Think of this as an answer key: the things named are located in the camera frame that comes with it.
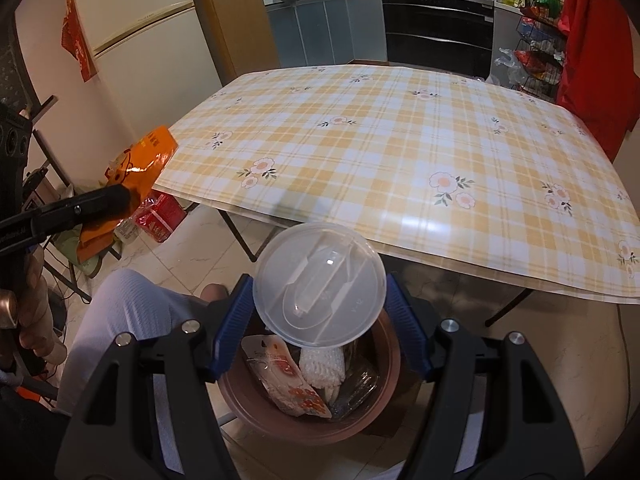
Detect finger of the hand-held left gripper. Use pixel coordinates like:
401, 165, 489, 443
30, 185, 137, 246

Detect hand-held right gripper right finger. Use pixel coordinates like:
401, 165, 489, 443
384, 273, 586, 480

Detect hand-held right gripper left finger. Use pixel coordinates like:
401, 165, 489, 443
55, 273, 261, 480

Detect brown round bin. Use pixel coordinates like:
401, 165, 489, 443
216, 309, 404, 434

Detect white floral packet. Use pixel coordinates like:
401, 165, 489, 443
241, 334, 334, 419

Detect orange snack packet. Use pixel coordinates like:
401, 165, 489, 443
76, 124, 180, 262

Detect clear plastic box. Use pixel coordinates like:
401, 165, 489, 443
329, 366, 382, 419

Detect white foam tray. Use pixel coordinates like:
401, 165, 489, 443
299, 344, 347, 402

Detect clear round plastic lid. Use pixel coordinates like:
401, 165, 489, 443
252, 222, 389, 349

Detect person's left hand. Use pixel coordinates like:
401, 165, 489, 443
14, 249, 69, 365

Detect black metal stand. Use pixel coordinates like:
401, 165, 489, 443
29, 94, 97, 307

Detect green bag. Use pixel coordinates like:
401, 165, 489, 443
51, 229, 124, 279

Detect red carton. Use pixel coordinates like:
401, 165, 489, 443
133, 191, 189, 244

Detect black metal table leg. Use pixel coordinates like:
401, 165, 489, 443
216, 206, 267, 264
484, 286, 539, 329

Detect person's left leg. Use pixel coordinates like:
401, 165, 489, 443
56, 266, 237, 412

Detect red paper hanging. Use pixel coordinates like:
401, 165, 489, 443
60, 0, 99, 83

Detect cream refrigerator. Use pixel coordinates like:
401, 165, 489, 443
66, 0, 224, 127

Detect table with yellow plaid cloth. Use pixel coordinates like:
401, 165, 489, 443
151, 63, 640, 307

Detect clear plastic bags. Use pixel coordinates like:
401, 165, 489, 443
486, 46, 529, 89

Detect grey lower kitchen cabinets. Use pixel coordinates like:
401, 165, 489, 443
264, 0, 389, 69

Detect black built-in oven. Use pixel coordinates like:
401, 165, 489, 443
379, 0, 497, 79

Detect red apron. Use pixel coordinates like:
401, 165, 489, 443
554, 0, 640, 164

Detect thin floor cable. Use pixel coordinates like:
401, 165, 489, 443
616, 309, 632, 397

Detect wooden door frame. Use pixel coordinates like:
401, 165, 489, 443
186, 0, 282, 87

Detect black wire rack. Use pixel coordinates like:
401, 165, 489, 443
511, 6, 569, 102

